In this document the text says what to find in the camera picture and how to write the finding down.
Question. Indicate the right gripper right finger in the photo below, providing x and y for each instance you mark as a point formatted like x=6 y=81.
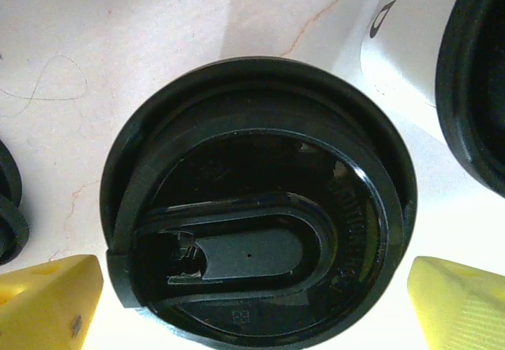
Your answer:
x=461 y=310

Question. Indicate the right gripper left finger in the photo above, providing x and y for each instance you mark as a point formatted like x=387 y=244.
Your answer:
x=43 y=310

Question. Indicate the white paper cup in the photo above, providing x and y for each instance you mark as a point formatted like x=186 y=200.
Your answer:
x=402 y=42

